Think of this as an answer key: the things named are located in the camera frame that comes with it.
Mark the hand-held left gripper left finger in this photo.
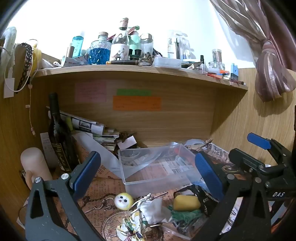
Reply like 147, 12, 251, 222
24, 151, 104, 241

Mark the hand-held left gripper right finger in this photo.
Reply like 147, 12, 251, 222
192, 152, 271, 241

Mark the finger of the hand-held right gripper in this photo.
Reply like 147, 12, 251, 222
228, 148, 278, 179
247, 133, 294, 167

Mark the black lanyard with chain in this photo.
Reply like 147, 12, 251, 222
173, 184, 220, 218

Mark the yellow sponge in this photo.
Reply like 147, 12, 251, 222
173, 195, 201, 211

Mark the clear plastic container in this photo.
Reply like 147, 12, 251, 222
117, 143, 202, 194

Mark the green felt leaf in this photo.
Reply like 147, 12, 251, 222
167, 205, 204, 229

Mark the yellow plush ball with face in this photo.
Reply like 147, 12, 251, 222
114, 193, 134, 211

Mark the clear plastic zip bag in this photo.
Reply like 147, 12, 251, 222
161, 220, 208, 240

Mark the white floral cloth pouch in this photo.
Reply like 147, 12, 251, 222
116, 196, 173, 240

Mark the dark wine bottle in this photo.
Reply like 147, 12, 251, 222
48, 92, 78, 173

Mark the stack of newspapers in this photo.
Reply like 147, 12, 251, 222
46, 106, 121, 152

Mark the small brown white box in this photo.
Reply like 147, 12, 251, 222
116, 136, 137, 150

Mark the beige cylinder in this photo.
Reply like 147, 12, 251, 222
20, 147, 53, 189

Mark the blue plastic block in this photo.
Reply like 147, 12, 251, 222
230, 63, 239, 81

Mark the pink sticky note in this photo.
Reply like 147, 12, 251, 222
74, 81, 107, 103

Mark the orange sticky note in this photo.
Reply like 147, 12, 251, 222
112, 96, 162, 111

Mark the green sticky note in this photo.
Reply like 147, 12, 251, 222
116, 88, 152, 96

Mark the clear jar of pencils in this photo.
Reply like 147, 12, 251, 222
211, 49, 223, 63

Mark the wooden shelf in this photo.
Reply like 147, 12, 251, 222
31, 62, 249, 92

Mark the white cardboard box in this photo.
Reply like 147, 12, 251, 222
62, 56, 88, 66

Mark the white charger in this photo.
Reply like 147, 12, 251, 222
3, 77, 16, 99

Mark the brown pen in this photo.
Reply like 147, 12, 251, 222
106, 60, 139, 65

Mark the clear plastic lidded box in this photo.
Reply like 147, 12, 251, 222
153, 57, 182, 69

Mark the blue crystal glass bottle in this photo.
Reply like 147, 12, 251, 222
88, 32, 112, 65

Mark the black lace headband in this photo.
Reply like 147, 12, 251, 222
14, 42, 33, 92

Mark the yellow cloth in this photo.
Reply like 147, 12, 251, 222
32, 45, 42, 73

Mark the light blue bottle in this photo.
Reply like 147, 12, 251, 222
72, 36, 84, 58

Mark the toothbrush package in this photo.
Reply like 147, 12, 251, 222
167, 30, 193, 60

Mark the clear bottle illustrated label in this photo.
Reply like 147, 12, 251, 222
109, 17, 130, 61

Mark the clear bottle silver cap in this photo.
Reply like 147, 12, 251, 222
139, 33, 154, 58

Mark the green pump bottle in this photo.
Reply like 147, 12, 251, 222
128, 25, 142, 55

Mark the white cable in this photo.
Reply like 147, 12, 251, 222
4, 39, 38, 137

